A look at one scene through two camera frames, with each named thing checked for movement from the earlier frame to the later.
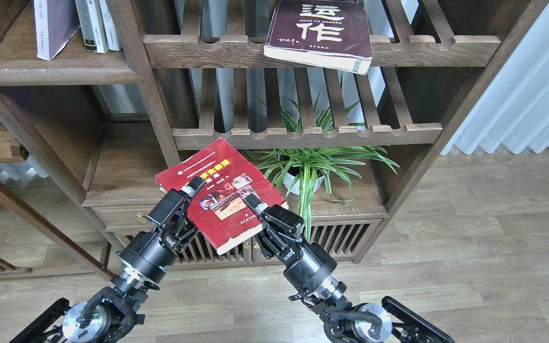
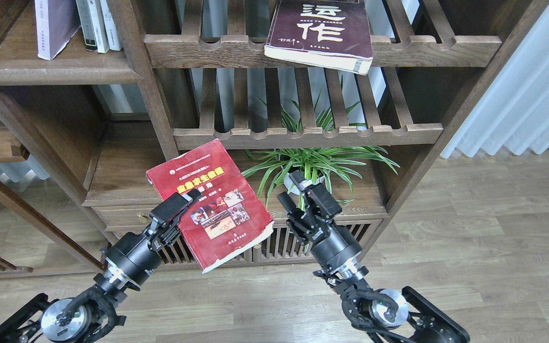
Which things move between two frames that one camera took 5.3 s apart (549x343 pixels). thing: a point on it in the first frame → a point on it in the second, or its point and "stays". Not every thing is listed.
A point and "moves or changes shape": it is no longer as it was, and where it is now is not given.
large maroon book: [333, 34] stays
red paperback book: [218, 212] moves or changes shape
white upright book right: [113, 42] stays
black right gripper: [306, 263] → [330, 247]
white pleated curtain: [533, 101] stays
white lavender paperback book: [56, 22] stays
